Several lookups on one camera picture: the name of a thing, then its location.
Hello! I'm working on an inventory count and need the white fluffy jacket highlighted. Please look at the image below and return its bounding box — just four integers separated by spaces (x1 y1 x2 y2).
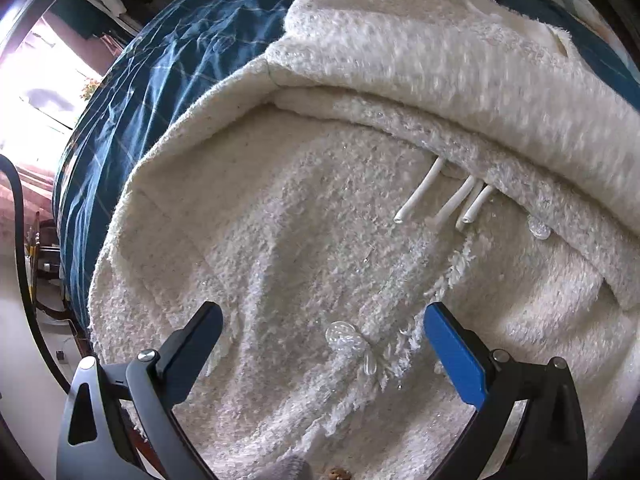
86 0 640 480

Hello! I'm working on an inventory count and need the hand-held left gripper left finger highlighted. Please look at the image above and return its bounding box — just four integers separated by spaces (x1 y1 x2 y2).
56 301 224 480

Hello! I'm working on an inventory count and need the blue plaid bed sheet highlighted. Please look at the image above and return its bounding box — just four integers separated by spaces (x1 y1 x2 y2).
52 0 640 328

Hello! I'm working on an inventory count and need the bright window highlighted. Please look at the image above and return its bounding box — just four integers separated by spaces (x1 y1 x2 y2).
0 10 103 136

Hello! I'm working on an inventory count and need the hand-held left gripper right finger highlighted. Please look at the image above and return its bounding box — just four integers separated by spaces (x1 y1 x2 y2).
423 301 589 480

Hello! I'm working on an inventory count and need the black cable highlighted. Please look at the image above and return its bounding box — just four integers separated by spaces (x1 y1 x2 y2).
0 154 72 397

